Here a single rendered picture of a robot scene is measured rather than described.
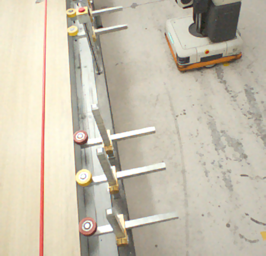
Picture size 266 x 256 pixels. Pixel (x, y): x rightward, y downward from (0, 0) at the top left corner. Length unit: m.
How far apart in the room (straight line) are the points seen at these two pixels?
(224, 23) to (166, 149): 1.27
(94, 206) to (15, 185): 0.45
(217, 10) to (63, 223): 2.17
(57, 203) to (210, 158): 1.46
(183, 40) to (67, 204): 2.14
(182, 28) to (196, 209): 1.84
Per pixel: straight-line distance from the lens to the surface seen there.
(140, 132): 1.70
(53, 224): 1.49
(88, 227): 1.43
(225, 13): 2.92
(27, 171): 1.67
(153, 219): 1.49
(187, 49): 3.03
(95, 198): 1.79
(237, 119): 2.84
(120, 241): 1.47
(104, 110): 2.02
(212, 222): 2.36
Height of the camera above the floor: 2.23
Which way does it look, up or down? 52 degrees down
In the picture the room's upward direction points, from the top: 11 degrees counter-clockwise
